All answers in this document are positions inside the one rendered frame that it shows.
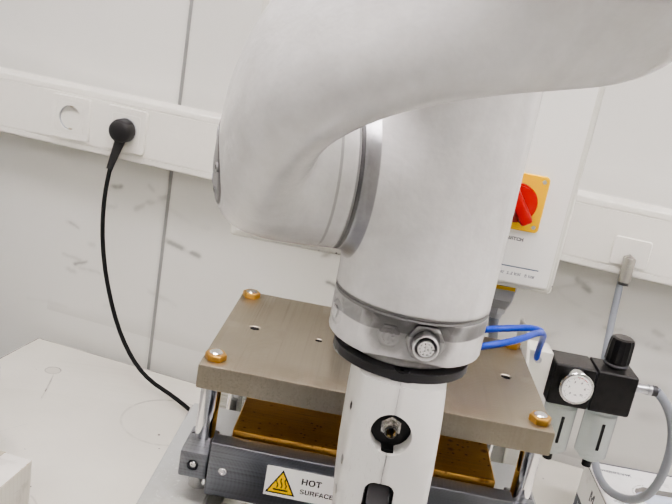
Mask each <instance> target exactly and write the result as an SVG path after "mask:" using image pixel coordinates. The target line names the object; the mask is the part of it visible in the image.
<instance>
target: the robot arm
mask: <svg viewBox="0 0 672 504"><path fill-rule="evenodd" d="M671 62H672V0H272V1H271V2H270V3H269V5H268V6H267V7H266V9H265V10H264V11H263V13H262V14H261V16H260V17H259V19H258V21H257V22H256V24H255V25H254V27H253V29H252V31H251V32H250V34H249V36H248V38H247V40H246V42H245V44H244V47H243V49H242V51H241V53H240V56H239V58H238V61H237V63H236V66H235V68H234V71H233V74H232V77H231V80H230V84H229V87H228V91H227V94H226V98H225V102H224V106H223V111H222V115H221V119H220V122H219V126H218V128H217V134H216V136H217V139H216V145H215V151H214V158H213V173H212V183H213V191H214V195H215V200H216V203H217V205H218V207H219V210H220V212H221V213H222V215H223V216H224V217H225V218H226V220H227V221H228V222H229V223H230V224H232V225H233V226H235V227H236V228H238V229H240V230H241V231H243V232H246V233H249V234H252V235H255V236H258V237H261V238H265V239H270V240H275V241H281V242H288V243H296V244H305V245H314V246H321V247H329V248H336V249H340V250H341V257H340V263H339V268H338V273H337V279H336V285H335V290H334V296H333V301H332V307H331V312H330V317H329V326H330V328H331V329H332V331H333V332H334V333H335V335H334V340H333V344H334V347H335V349H336V350H337V351H338V353H339V354H340V355H341V356H342V357H343V358H344V359H346V360H347V361H349V362H350V363H351V367H350V373H349V378H348V383H347V389H346V394H345V400H344V406H343V411H342V417H341V424H340V430H339V438H338V445H337V454H336V463H335V473H334V486H333V499H332V504H427V500H428V495H429V490H430V485H431V480H432V475H433V470H434V465H435V460H436V455H437V449H438V444H439V438H440V432H441V426H442V419H443V412H444V405H445V397H446V387H447V383H449V382H453V381H456V380H458V379H460V378H462V377H463V375H464V374H466V371H467V368H468V364H469V363H472V362H473V361H475V360H476V359H477V358H478V356H479V355H480V351H481V346H482V342H483V338H484V334H485V330H486V326H487V322H488V318H489V313H490V310H491V306H492V301H493V297H494V293H495V289H496V285H497V281H498V277H499V273H500V269H501V265H502V260H503V256H504V252H505V248H506V244H507V240H508V236H509V232H510V228H511V224H512V219H513V215H514V211H515V207H516V203H517V199H518V195H519V191H520V187H521V183H522V179H523V174H524V170H525V166H526V162H527V158H528V154H529V150H530V146H531V142H532V138H533V133H534V129H535V125H536V121H537V117H538V113H539V109H540V105H541V101H542V97H543V92H546V91H559V90H571V89H584V88H595V87H603V86H610V85H616V84H620V83H624V82H628V81H632V80H635V79H639V78H641V77H644V76H646V75H649V74H651V73H653V72H655V71H657V70H659V69H661V68H663V67H665V66H667V65H668V64H670V63H671Z"/></svg>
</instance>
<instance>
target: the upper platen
mask: <svg viewBox="0 0 672 504"><path fill-rule="evenodd" d="M341 417H342V416H341V415H336V414H331V413H325V412H320V411H315V410H310V409H305V408H300V407H295V406H290V405H285V404H279V403H274V402H269V401H264V400H259V399H254V398H249V397H247V398H246V401H245V403H244V405H243V408H242V410H241V412H240V415H239V417H238V419H237V422H236V424H235V426H234V429H233V432H232V437H237V438H242V439H247V440H252V441H257V442H262V443H268V444H273V445H278V446H283V447H288V448H293V449H298V450H303V451H308V452H313V453H318V454H323V455H328V456H333V457H336V454H337V445H338V438H339V430H340V424H341ZM432 476H435V477H440V478H445V479H450V480H455V481H460V482H465V483H470V484H475V485H481V486H486V487H491V488H494V485H495V478H494V474H493V470H492V465H491V461H490V456H489V452H488V448H487V444H484V443H479V442H474V441H469V440H463V439H458V438H453V437H448V436H443V435H440V438H439V444H438V449H437V455H436V460H435V465H434V470H433V475H432Z"/></svg>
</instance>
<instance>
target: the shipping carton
mask: <svg viewBox="0 0 672 504"><path fill-rule="evenodd" d="M31 467H32V461H31V460H29V459H25V458H22V457H18V456H15V455H11V454H8V453H6V452H3V451H0V504H28V503H29V494H30V481H31Z"/></svg>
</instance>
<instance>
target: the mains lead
mask: <svg viewBox="0 0 672 504"><path fill-rule="evenodd" d="M111 172H112V170H110V169H108V170H107V174H106V179H105V184H104V189H103V197H102V205H101V220H100V241H101V256H102V265H103V273H104V279H105V285H106V290H107V295H108V300H109V304H110V308H111V312H112V316H113V319H114V322H115V325H116V328H117V331H118V334H119V336H120V339H121V342H122V344H123V346H124V348H125V350H126V352H127V354H128V356H129V358H130V359H131V361H132V363H133V364H134V365H135V367H136V368H137V370H138V371H139V372H140V373H141V374H142V375H143V377H144V378H145V379H146V380H147V381H149V382H150V383H151V384H152V385H153V386H155V387H156V388H158V389H159V390H161V391H162V392H164V393H165V394H166V395H168V396H169V397H171V398H172V399H173V400H175V401H176V402H177V403H179V404H180V405H181V406H182V407H184V408H185V409H186V410H187V411H189V409H190V407H189V406H188V405H187V404H186V403H184V402H183V401H182V400H181V399H179V398H178V397H177V396H175V395H174V394H173V393H171V392H170V391H168V390H167V389H165V388H164V387H162V386H161V385H159V384H158V383H156V382H155V381H154V380H153V379H152V378H151V377H149V376H148V374H147V373H146V372H145V371H144V370H143V369H142V368H141V366H140V365H139V364H138V362H137V361H136V359H135V357H134V356H133V354H132V352H131V350H130V348H129V346H128V344H127V342H126V340H125V337H124V335H123V332H122V330H121V327H120V323H119V320H118V317H117V314H116V310H115V306H114V302H113V297H112V293H111V288H110V282H109V276H108V270H107V261H106V250H105V211H106V201H107V193H108V187H109V182H110V177H111Z"/></svg>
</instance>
